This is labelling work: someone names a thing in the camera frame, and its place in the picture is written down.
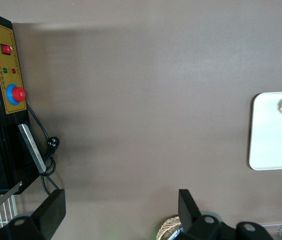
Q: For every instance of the red rocker switch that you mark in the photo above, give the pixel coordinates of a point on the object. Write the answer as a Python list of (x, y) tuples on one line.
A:
[(6, 49)]

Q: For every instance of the woven wicker basket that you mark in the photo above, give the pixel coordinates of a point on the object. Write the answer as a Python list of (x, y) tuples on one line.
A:
[(168, 226)]

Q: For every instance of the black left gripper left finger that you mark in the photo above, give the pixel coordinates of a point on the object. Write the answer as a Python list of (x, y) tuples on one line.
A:
[(49, 212)]

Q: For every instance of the white rectangular tray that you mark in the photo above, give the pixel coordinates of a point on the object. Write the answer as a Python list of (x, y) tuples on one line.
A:
[(271, 140)]

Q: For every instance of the red emergency stop button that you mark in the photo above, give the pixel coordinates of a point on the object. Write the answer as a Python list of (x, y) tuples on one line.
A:
[(18, 94)]

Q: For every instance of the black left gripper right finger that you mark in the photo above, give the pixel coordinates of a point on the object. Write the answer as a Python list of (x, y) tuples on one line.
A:
[(189, 215)]

